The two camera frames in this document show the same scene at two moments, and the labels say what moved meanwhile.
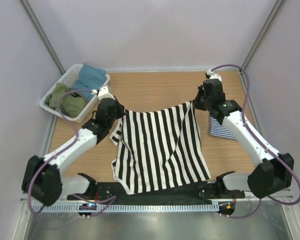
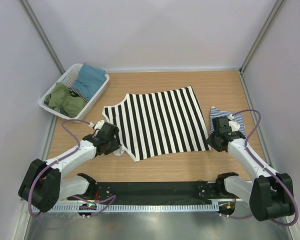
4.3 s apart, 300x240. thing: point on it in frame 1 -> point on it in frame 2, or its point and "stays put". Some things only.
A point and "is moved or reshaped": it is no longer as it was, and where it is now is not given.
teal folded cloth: (89, 78) stays put
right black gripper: (196, 103) -> (210, 141)
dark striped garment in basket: (76, 93) stays put
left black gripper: (120, 108) -> (114, 147)
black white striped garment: (158, 148) is moved or reshaped
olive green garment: (73, 105) stays put
